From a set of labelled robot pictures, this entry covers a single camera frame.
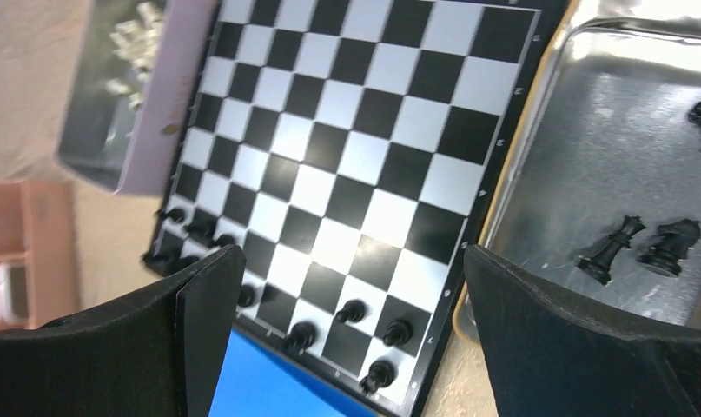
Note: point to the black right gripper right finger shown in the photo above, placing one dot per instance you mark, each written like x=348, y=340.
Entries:
x=550, y=351

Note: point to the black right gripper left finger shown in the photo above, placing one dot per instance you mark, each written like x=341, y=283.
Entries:
x=156, y=351

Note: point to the black chess king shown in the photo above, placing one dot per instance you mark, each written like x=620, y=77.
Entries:
x=247, y=296

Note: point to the black pawn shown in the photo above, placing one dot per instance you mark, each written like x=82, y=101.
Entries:
x=175, y=215
x=201, y=229
x=223, y=240

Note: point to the black pawn edge square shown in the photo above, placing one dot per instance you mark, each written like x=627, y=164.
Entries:
x=398, y=333

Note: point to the black chess piece corner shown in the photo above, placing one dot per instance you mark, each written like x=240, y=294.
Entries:
x=381, y=374

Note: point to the black pawn second row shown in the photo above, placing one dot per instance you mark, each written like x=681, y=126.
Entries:
x=353, y=311

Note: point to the black chess queen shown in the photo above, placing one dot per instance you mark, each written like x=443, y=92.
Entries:
x=598, y=263

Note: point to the black chess knight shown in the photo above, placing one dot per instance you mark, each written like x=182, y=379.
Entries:
x=673, y=243

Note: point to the yellow tin with black pieces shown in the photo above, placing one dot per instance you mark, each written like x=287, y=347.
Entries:
x=605, y=134

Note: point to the pink tin with white pieces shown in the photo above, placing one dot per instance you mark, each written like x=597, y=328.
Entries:
x=128, y=101

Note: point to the white chess pieces pile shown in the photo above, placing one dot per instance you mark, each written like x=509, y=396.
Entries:
x=137, y=43

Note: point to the blue mat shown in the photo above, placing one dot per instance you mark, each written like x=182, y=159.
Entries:
x=254, y=382

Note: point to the peach desk organizer tray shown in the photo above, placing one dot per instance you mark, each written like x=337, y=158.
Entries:
x=37, y=233

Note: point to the black white chessboard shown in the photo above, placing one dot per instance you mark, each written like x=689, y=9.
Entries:
x=351, y=148

